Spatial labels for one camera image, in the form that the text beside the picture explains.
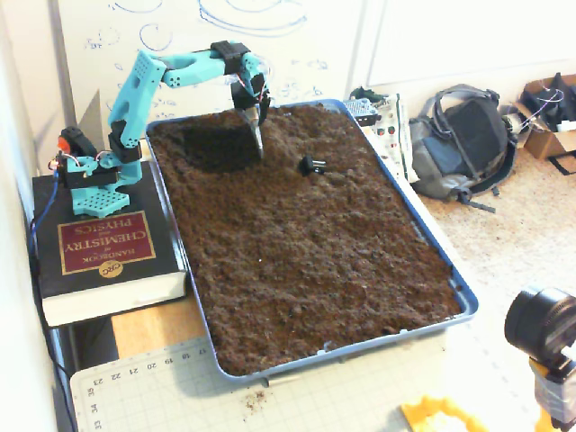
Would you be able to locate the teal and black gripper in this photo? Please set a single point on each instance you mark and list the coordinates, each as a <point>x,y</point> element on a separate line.
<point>256,128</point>

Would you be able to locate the brown soil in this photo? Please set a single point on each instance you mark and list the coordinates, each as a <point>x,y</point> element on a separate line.
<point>292,247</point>

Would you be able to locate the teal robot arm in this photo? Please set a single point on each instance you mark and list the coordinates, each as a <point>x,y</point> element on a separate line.
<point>135,99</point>

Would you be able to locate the small black plug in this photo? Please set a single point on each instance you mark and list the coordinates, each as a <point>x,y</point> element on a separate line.
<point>309,164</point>

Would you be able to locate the whiteboard with blue drawings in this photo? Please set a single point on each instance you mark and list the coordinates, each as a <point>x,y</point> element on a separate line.
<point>202,27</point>

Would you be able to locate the white printed soil bag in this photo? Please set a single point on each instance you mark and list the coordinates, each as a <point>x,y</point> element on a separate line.
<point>391,135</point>

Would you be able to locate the grey backpack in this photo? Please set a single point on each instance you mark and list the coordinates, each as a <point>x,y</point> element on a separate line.
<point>468,135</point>

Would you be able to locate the blue plastic tray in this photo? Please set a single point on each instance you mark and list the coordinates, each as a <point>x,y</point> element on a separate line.
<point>243,377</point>

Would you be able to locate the black chemistry handbook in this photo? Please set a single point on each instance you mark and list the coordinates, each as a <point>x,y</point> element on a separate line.
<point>49,279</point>

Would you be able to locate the cardboard box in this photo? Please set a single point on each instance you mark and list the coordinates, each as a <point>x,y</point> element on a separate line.
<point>544,141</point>

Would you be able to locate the white gridded cutting mat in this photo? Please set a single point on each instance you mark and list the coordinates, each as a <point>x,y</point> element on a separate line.
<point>180,396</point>

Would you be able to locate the yellow plastic part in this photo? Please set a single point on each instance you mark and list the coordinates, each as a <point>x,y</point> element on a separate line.
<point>432,414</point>

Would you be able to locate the black camera on stand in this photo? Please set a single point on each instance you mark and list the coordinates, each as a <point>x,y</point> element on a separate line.
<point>535,319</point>

